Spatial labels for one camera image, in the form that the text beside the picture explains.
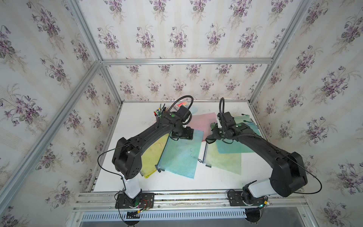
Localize green and grey cleaning cloth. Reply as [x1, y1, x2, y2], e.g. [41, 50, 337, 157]
[205, 134, 221, 144]

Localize blue mesh document bag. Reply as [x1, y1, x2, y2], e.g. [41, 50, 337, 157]
[157, 130, 204, 179]

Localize yellow mesh document bag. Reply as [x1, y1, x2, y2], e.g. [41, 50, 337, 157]
[140, 134, 169, 178]

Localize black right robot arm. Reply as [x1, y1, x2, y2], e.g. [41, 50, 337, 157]
[207, 112, 308, 206]

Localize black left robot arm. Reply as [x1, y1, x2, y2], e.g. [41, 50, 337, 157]
[112, 106, 194, 200]

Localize large teal document bag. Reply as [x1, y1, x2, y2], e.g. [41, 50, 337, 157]
[216, 122, 261, 154]

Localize pink mesh document bag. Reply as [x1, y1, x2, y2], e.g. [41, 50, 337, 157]
[187, 113, 217, 141]

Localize pale green rear document bag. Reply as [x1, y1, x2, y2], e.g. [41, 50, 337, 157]
[234, 114, 252, 124]

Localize light green document bag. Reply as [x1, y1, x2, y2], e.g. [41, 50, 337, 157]
[203, 142, 242, 175]

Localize light blue booklet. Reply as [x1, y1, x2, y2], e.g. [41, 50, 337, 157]
[189, 106, 198, 114]

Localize pink metal pen bucket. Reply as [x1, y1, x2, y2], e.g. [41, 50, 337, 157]
[154, 104, 166, 117]

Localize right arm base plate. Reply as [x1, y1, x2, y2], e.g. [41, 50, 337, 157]
[227, 190, 268, 207]

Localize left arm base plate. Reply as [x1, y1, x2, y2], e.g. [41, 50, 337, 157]
[115, 192, 155, 209]

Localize aluminium mounting rail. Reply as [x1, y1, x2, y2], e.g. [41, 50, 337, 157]
[71, 190, 308, 212]

